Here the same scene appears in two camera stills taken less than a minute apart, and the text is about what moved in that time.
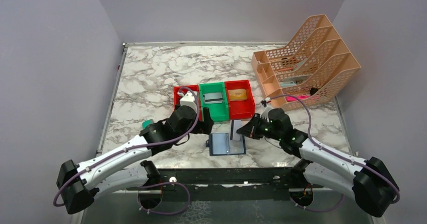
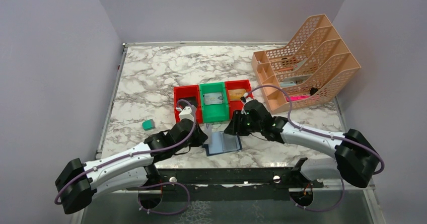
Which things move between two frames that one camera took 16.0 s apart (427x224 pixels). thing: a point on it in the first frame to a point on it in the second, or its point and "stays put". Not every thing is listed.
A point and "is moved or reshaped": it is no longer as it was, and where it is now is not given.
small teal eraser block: [146, 123] stays put
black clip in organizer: [312, 90] stays put
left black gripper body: [203, 127] to [195, 140]
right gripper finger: [253, 128] to [235, 127]
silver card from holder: [235, 125] is moved or reshaped
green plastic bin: [218, 112] stays put
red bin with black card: [183, 90] stays put
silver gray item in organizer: [294, 80] stays put
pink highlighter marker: [293, 99] stays put
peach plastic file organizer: [307, 70] stays put
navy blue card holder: [220, 144] is moved or reshaped
